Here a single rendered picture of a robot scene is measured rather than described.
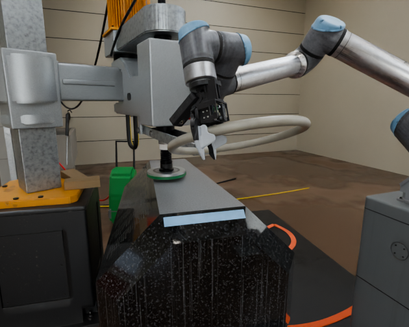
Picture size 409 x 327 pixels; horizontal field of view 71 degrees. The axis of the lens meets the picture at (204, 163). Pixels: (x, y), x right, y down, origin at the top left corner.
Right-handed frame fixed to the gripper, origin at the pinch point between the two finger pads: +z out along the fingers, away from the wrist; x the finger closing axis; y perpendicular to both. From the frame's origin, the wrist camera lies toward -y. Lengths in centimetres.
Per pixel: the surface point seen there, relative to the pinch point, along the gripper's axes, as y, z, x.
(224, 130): 6.8, -5.5, -0.3
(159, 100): -46, -37, 42
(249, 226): -8.0, 27.2, 39.5
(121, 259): -48, 31, 8
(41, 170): -126, -15, 26
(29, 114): -114, -44, 16
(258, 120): 15.1, -6.7, 3.8
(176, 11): -28, -75, 42
